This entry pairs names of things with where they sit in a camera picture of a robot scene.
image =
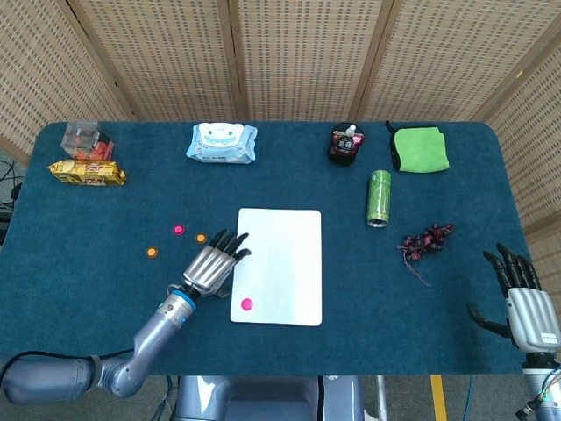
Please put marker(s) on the green drink can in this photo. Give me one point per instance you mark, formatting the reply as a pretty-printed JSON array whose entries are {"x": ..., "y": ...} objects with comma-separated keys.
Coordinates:
[{"x": 379, "y": 197}]

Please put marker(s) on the blue wet wipes pack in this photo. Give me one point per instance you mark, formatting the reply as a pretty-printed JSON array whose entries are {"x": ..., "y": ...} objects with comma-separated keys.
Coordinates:
[{"x": 219, "y": 151}]

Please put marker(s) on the dark red grape bunch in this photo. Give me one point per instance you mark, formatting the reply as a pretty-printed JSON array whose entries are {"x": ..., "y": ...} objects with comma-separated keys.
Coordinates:
[{"x": 425, "y": 241}]

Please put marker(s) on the woven folding screen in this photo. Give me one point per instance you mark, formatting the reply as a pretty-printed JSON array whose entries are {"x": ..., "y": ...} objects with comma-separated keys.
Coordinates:
[{"x": 307, "y": 57}]

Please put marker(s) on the orange round magnet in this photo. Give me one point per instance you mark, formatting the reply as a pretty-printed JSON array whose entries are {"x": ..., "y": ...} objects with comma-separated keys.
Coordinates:
[
  {"x": 151, "y": 252},
  {"x": 200, "y": 238}
]

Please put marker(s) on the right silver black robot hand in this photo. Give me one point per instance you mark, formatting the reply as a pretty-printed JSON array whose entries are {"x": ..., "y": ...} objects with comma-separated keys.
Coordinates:
[{"x": 532, "y": 316}]

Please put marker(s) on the pink foil packet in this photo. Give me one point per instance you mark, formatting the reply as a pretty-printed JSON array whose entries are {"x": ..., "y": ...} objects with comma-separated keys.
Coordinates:
[{"x": 358, "y": 139}]

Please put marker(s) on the yellow snack pack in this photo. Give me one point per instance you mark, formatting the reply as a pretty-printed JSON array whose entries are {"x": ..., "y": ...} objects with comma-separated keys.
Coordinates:
[{"x": 87, "y": 173}]

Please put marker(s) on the grey robot torso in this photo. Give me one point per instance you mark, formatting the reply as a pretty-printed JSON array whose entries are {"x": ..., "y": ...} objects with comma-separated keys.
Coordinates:
[{"x": 263, "y": 399}]

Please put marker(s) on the drink pouch with white cap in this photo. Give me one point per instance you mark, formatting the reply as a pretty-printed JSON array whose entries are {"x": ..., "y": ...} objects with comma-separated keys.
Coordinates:
[{"x": 348, "y": 132}]

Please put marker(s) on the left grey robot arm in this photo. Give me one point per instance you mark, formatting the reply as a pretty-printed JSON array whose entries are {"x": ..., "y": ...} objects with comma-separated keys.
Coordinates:
[{"x": 153, "y": 333}]

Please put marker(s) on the white table leg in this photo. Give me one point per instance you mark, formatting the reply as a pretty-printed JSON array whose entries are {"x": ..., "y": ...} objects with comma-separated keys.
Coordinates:
[{"x": 381, "y": 397}]

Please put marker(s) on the pink round magnet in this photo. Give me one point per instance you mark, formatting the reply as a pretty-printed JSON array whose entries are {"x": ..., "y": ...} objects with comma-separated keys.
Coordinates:
[
  {"x": 247, "y": 304},
  {"x": 178, "y": 229}
]

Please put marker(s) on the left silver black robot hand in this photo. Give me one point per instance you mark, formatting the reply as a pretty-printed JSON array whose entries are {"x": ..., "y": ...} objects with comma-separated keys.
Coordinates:
[{"x": 210, "y": 265}]

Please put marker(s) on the black mesh pen holder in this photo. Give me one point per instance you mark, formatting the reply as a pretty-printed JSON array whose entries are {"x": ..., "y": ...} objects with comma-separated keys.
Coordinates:
[{"x": 339, "y": 159}]

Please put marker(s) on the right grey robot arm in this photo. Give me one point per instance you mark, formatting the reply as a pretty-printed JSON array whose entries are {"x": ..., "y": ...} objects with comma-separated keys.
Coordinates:
[{"x": 543, "y": 386}]

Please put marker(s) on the green folded towel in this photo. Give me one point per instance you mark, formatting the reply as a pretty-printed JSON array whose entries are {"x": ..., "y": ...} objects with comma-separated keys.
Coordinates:
[{"x": 421, "y": 149}]

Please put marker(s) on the white magnetic board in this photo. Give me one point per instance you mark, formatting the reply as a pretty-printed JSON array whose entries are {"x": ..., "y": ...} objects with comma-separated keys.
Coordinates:
[{"x": 285, "y": 263}]

